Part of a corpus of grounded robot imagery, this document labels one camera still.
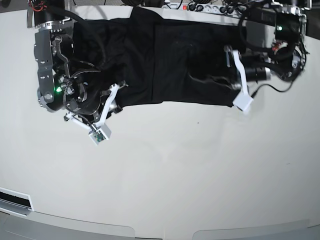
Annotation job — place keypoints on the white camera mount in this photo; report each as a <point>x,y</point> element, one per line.
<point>243,100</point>
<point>98,131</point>

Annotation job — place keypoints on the white power strip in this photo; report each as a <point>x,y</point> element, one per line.
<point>215,7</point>

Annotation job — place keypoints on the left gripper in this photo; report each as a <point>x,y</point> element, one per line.
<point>254,72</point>

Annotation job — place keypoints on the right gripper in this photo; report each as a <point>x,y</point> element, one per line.
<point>86,100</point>

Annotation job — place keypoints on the white slotted table bracket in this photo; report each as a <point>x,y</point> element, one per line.
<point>15,202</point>

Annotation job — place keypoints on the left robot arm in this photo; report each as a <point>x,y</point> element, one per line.
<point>287,55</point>

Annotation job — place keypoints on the black t-shirt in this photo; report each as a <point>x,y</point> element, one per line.
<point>165,60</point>

